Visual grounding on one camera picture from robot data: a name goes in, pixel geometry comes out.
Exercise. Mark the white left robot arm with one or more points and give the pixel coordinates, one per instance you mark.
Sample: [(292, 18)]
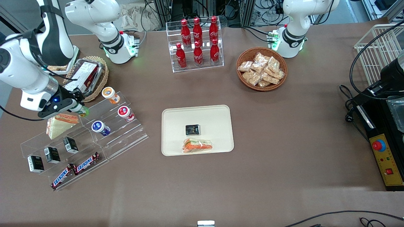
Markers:
[(293, 19)]

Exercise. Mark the right arm gripper black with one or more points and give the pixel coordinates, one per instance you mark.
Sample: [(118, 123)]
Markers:
[(65, 95)]

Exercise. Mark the left arm gripper black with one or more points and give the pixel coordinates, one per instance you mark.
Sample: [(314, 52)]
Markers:
[(389, 76)]

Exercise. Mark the beige plastic tray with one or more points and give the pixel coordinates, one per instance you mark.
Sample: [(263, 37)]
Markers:
[(214, 119)]

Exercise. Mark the red lid gum bottle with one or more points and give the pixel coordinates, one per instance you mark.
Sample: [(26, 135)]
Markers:
[(125, 113)]

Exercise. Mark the clear wrapped cracker pack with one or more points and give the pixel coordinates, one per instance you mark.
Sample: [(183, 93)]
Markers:
[(245, 66), (261, 58), (252, 77), (263, 84), (279, 74), (273, 64), (258, 67), (271, 78)]

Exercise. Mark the blue lid gum bottle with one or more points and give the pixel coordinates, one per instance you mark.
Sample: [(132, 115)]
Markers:
[(99, 127)]

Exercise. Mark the clear acrylic gum stand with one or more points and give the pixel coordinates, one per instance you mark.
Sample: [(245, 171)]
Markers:
[(126, 138)]

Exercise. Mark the orange lid gum bottle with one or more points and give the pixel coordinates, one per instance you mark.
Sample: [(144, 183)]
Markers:
[(109, 94)]

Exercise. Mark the black plastic food container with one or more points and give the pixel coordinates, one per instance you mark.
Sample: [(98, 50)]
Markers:
[(100, 67)]

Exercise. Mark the black yellow control box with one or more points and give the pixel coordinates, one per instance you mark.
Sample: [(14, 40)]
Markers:
[(385, 157)]

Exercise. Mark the black foil pouch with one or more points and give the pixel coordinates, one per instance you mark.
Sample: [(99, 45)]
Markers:
[(192, 129)]

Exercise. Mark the clear acrylic snack stand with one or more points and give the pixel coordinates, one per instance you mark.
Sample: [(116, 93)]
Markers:
[(91, 148)]

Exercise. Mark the clear acrylic bottle rack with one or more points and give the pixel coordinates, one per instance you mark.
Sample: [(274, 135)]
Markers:
[(205, 67)]

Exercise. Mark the oval wicker basket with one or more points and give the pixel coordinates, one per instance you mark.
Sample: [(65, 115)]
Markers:
[(104, 78)]

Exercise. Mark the red cola bottle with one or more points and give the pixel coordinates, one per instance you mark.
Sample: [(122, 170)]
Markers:
[(215, 53), (197, 31), (198, 55), (213, 30), (185, 34), (181, 57)]

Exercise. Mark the small black box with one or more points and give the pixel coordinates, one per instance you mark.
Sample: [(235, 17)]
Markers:
[(70, 145), (35, 164), (52, 154)]

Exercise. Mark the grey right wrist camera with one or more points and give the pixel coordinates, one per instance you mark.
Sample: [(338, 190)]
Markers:
[(58, 110)]

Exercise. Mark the crumpled white bag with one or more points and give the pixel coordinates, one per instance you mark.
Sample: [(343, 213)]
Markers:
[(132, 19)]

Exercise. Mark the clear plastic container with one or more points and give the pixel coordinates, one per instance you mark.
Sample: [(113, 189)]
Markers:
[(397, 113)]

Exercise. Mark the red white biscuit box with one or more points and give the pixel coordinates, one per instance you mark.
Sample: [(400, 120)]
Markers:
[(82, 77)]

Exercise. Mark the beige cracker pack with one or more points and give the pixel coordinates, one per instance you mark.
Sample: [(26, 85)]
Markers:
[(58, 67)]

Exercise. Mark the wrapped triangle sandwich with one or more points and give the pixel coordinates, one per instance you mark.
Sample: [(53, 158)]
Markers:
[(60, 126)]

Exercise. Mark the snickers bar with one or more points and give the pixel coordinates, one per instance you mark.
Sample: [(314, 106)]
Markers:
[(62, 177), (86, 163)]

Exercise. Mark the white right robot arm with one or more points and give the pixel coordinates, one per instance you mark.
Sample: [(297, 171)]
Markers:
[(107, 28)]

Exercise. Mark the round wicker basket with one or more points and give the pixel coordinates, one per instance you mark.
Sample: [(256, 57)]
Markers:
[(244, 55)]

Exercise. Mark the wrapped sandwich flat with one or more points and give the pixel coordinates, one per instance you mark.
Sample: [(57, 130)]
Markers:
[(197, 145)]

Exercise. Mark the white rectangular snack tray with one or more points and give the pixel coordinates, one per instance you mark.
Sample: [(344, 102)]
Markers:
[(76, 53)]

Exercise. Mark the green lid gum bottle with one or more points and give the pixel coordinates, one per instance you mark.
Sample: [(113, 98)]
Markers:
[(83, 110)]

